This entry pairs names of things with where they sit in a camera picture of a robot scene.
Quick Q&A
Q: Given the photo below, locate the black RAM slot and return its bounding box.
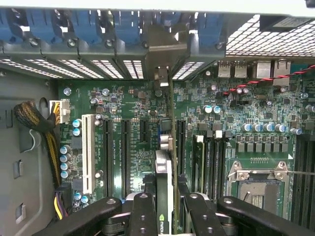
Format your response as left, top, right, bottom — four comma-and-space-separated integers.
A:
221, 131, 232, 197
214, 130, 222, 196
294, 134, 306, 223
306, 134, 315, 229
206, 131, 215, 195

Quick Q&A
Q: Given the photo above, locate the CPU socket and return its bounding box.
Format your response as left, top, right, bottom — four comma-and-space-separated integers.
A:
230, 180, 286, 221

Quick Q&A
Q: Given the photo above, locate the long black expansion slot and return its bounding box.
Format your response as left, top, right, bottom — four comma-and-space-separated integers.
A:
102, 118, 113, 198
121, 118, 131, 199
177, 119, 187, 178

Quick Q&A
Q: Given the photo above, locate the metal socket cover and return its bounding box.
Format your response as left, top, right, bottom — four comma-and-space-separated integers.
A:
227, 160, 289, 182

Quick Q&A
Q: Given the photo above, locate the white expansion slot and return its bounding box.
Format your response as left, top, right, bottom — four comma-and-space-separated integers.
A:
81, 113, 96, 195

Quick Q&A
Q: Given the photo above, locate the short black expansion slot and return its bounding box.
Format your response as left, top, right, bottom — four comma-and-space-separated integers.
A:
140, 120, 150, 144

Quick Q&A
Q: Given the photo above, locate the thin metal locking lever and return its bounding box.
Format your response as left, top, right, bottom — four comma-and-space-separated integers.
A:
286, 171, 315, 177

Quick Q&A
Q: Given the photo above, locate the green motherboard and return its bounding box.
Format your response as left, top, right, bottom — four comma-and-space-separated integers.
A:
58, 60, 315, 223

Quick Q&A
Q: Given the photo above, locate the white power connector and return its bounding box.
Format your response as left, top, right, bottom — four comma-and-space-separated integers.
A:
49, 99, 71, 125

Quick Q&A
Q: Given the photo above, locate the black open PC case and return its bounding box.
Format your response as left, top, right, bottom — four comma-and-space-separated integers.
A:
0, 0, 315, 236

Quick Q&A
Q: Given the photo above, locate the blue card retainer clip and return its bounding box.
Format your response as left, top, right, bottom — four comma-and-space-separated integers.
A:
112, 10, 143, 47
0, 9, 19, 44
24, 9, 59, 45
70, 9, 104, 46
196, 12, 225, 48

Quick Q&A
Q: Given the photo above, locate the yellow purple wire bundle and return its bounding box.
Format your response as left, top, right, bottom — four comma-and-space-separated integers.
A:
53, 189, 71, 221

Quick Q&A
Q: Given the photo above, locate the red black twisted wire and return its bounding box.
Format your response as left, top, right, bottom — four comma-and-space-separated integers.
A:
222, 64, 315, 97

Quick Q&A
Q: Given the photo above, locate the braided power cable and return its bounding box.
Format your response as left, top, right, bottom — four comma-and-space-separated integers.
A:
13, 100, 63, 190

